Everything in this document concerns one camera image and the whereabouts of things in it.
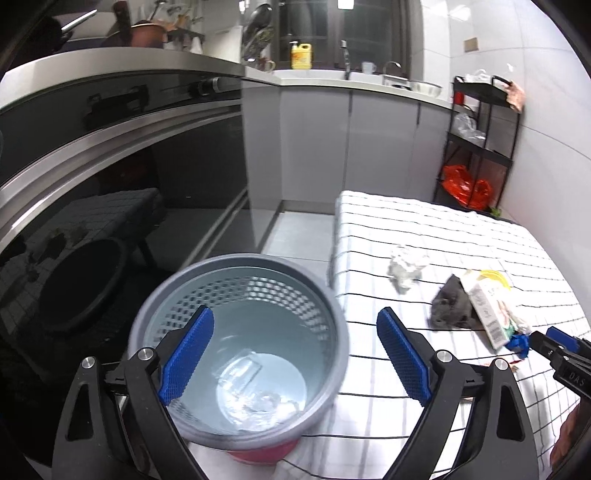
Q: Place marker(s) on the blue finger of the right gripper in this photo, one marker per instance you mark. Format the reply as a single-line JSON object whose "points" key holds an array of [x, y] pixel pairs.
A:
{"points": [[565, 338], [546, 347]]}

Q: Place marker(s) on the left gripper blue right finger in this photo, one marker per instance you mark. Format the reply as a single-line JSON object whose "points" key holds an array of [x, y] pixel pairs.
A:
{"points": [[404, 351]]}

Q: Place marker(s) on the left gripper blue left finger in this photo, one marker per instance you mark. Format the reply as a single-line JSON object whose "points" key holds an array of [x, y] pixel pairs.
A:
{"points": [[180, 351]]}

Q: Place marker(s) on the blue cloth scrap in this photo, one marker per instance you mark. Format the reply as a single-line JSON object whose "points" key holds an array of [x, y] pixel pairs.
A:
{"points": [[519, 344]]}

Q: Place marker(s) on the white green medicine box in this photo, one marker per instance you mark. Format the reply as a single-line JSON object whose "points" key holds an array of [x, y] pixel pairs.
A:
{"points": [[496, 305]]}

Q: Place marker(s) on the dark grey cloth rag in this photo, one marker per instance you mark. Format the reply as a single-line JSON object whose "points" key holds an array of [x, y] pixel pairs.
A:
{"points": [[452, 307]]}

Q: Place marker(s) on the white grid paper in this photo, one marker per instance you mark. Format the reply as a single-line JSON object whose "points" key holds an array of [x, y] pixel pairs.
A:
{"points": [[404, 270]]}

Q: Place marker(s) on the grey perforated trash bin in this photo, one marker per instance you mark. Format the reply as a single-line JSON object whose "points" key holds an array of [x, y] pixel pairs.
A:
{"points": [[260, 304]]}

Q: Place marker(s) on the grey kitchen cabinets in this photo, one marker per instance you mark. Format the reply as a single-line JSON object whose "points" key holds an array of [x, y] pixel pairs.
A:
{"points": [[309, 139]]}

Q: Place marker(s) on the chrome kitchen faucet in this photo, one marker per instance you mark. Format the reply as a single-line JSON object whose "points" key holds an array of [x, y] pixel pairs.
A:
{"points": [[347, 59]]}

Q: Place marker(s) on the person's right hand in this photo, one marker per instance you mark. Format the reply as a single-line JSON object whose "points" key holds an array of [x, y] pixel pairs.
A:
{"points": [[566, 438]]}

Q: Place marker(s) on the white black grid tablecloth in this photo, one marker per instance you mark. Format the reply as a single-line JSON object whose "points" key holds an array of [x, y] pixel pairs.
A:
{"points": [[399, 253]]}

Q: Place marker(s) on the red plastic bag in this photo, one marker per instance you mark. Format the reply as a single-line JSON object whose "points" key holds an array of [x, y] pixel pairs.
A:
{"points": [[470, 193]]}

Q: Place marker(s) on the black built-in oven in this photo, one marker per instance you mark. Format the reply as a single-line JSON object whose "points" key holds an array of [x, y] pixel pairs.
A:
{"points": [[108, 186]]}

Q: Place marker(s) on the black metal storage rack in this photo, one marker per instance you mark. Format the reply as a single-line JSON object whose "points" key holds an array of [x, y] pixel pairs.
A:
{"points": [[482, 97]]}

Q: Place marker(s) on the clear plastic bag on rack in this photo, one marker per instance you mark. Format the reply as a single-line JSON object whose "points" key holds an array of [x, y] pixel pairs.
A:
{"points": [[465, 127]]}

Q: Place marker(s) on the pink checkered towel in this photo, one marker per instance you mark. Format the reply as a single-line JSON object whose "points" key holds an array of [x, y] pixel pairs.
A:
{"points": [[515, 97]]}

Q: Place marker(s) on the white mug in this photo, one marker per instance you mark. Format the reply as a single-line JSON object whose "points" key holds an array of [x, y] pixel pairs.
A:
{"points": [[369, 68]]}

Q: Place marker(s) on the yellow detergent bottle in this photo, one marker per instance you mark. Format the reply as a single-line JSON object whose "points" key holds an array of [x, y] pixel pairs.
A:
{"points": [[300, 55]]}

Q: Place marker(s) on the copper cooking pot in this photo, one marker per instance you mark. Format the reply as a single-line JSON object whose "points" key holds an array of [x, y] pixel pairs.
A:
{"points": [[148, 35]]}

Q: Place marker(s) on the dish rack with pot lids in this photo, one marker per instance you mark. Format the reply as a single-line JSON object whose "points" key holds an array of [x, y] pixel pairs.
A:
{"points": [[258, 33]]}

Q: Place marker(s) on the black frying pan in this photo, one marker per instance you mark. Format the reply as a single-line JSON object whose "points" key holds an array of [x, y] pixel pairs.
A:
{"points": [[50, 35]]}

